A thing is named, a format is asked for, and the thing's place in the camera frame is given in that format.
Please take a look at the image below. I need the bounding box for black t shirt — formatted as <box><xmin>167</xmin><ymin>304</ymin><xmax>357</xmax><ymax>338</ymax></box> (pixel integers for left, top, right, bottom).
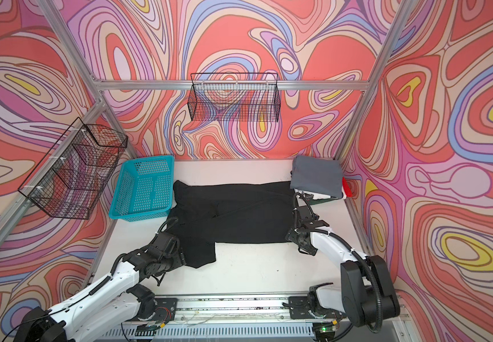
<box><xmin>167</xmin><ymin>180</ymin><xmax>294</xmax><ymax>269</ymax></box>

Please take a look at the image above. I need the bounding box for teal plastic basket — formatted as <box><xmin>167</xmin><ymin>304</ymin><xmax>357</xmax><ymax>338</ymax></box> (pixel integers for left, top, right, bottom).
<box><xmin>109</xmin><ymin>155</ymin><xmax>175</xmax><ymax>222</ymax></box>

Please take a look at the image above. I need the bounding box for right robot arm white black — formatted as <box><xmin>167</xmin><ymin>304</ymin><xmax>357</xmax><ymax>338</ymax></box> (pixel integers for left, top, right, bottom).
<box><xmin>285</xmin><ymin>192</ymin><xmax>400</xmax><ymax>333</ymax></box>

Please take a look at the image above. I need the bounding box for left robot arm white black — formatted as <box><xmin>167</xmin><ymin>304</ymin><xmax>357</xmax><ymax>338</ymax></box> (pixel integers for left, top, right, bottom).
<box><xmin>11</xmin><ymin>217</ymin><xmax>185</xmax><ymax>341</ymax></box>

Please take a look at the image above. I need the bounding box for red folded t shirt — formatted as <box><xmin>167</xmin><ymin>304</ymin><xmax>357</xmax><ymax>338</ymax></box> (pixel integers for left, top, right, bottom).
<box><xmin>342</xmin><ymin>178</ymin><xmax>353</xmax><ymax>198</ymax></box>

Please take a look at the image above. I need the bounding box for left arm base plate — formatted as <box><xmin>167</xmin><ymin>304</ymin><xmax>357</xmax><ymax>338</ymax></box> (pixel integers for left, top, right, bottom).
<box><xmin>128</xmin><ymin>298</ymin><xmax>178</xmax><ymax>323</ymax></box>

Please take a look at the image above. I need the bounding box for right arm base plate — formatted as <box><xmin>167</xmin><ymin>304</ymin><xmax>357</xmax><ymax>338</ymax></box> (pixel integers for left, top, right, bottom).
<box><xmin>282</xmin><ymin>296</ymin><xmax>346</xmax><ymax>321</ymax></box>

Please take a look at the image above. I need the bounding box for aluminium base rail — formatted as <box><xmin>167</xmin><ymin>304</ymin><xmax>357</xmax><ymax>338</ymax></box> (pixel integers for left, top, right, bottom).
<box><xmin>53</xmin><ymin>292</ymin><xmax>414</xmax><ymax>342</ymax></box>

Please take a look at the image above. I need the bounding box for black wire basket left wall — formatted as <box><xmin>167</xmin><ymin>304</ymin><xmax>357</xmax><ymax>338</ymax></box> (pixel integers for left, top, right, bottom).
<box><xmin>18</xmin><ymin>118</ymin><xmax>128</xmax><ymax>220</ymax></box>

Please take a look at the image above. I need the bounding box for black wire basket wall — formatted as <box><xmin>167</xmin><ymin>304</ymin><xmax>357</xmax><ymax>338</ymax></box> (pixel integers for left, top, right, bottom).
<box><xmin>188</xmin><ymin>71</ymin><xmax>281</xmax><ymax>123</ymax></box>
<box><xmin>18</xmin><ymin>118</ymin><xmax>128</xmax><ymax>220</ymax></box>

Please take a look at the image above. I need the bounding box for black wire basket back wall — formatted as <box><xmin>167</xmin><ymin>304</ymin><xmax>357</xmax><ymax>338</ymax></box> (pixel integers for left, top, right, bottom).
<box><xmin>188</xmin><ymin>71</ymin><xmax>281</xmax><ymax>123</ymax></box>

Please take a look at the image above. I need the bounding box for aluminium frame crossbar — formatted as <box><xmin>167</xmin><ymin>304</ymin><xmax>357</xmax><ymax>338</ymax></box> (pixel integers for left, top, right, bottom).
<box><xmin>94</xmin><ymin>80</ymin><xmax>369</xmax><ymax>91</ymax></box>

